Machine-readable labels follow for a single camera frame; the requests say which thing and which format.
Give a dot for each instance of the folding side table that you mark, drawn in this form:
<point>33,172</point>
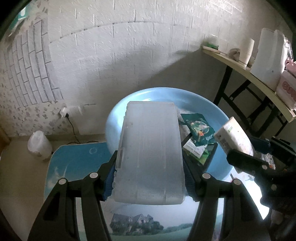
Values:
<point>263,94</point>

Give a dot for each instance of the paper towel roll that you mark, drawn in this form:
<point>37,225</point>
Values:
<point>246,48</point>

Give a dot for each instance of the clear plastic storage box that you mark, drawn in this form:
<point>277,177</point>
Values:
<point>149,164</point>

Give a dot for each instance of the white tissue pack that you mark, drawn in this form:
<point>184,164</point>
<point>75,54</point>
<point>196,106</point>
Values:
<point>232,137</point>

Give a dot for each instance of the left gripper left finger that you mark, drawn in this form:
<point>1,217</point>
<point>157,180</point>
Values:
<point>106,173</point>

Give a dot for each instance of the light blue plastic basin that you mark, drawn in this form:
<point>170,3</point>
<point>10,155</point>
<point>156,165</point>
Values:
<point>182,99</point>

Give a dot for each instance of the green snack packet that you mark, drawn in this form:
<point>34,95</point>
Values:
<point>202,132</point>

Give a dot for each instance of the pink white bag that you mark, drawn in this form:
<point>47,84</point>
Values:
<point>286,89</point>

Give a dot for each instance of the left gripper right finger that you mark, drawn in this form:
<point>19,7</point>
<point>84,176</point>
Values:
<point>192,178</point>

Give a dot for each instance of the white appliance on shelf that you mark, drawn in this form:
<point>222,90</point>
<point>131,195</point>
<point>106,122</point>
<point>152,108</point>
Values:
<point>270,58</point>

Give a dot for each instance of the green sponge on shelf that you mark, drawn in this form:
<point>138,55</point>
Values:
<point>213,46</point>

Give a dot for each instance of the green tissue pack on wall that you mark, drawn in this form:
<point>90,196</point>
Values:
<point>20,16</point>

